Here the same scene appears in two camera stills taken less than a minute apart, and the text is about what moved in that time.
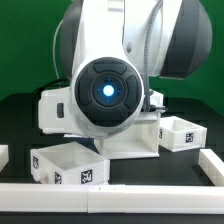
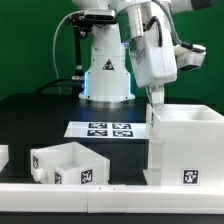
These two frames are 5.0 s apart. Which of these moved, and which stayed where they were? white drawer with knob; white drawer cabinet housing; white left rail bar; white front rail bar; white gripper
Moved: white drawer cabinet housing; white gripper
Stayed: white left rail bar; white drawer with knob; white front rail bar
